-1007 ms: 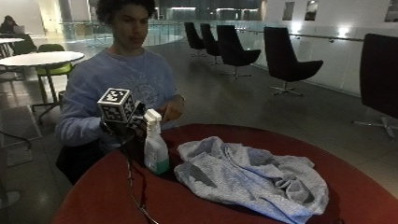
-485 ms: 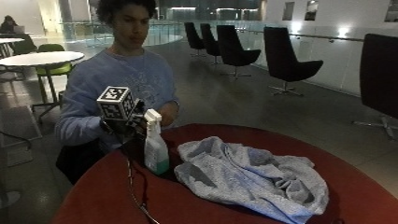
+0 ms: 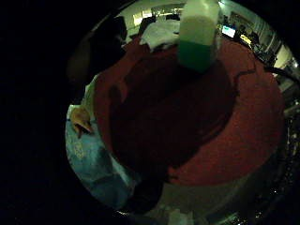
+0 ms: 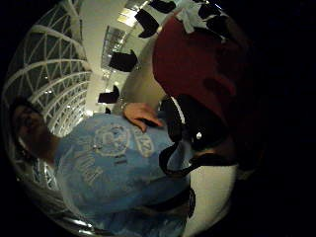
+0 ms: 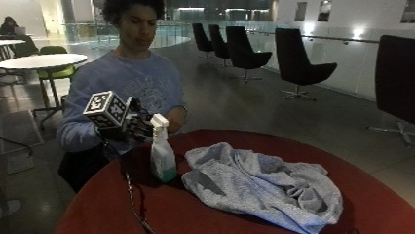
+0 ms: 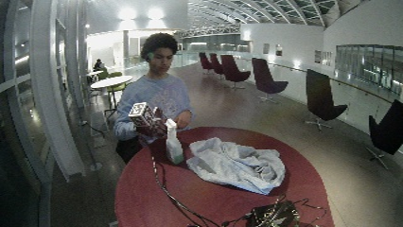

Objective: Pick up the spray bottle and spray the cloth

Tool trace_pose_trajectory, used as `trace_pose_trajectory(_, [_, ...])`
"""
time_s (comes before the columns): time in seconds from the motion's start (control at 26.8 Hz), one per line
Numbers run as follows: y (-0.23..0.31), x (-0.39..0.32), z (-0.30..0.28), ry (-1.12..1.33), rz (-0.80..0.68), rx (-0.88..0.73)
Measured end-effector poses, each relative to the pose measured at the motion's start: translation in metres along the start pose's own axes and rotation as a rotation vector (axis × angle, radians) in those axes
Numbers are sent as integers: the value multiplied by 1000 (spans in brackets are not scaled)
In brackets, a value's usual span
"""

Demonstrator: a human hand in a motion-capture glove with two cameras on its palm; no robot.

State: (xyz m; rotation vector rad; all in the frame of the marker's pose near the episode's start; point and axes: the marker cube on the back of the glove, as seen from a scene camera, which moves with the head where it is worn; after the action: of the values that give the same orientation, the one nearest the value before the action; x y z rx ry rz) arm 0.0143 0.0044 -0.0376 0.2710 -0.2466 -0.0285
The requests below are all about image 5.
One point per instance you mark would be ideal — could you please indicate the grey-blue crumpled towel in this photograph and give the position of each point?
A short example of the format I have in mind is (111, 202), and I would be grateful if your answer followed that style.
(267, 188)

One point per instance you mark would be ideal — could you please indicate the the person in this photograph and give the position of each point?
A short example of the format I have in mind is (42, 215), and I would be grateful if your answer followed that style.
(129, 81)

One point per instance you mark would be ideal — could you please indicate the grey laptop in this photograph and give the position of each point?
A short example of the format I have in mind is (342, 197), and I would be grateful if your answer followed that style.
(20, 31)

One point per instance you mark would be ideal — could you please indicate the white cube with black markers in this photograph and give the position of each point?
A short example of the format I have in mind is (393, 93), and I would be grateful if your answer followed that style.
(105, 109)

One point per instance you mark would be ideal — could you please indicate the white spray bottle green liquid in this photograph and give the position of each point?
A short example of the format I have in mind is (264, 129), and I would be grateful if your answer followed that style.
(162, 156)

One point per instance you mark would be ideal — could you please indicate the dark chair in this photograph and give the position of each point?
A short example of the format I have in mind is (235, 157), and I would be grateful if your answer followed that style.
(25, 47)

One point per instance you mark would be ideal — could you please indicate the black swivel lounge chair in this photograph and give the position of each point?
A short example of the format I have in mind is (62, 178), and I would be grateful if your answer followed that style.
(295, 61)
(201, 39)
(242, 48)
(218, 44)
(395, 78)

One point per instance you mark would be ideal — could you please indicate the glass balustrade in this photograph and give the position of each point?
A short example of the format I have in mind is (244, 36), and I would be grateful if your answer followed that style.
(173, 32)

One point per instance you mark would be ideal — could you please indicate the green chair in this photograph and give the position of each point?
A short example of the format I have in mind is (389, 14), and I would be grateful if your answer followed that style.
(58, 72)

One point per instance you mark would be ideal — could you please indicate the grey floor mat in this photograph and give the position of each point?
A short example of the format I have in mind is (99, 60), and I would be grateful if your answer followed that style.
(18, 131)

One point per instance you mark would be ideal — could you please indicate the framed wall picture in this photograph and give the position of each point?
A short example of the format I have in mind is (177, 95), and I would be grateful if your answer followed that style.
(300, 11)
(324, 10)
(407, 11)

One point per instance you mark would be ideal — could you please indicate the metal handrail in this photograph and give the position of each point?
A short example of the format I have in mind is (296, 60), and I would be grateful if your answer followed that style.
(328, 38)

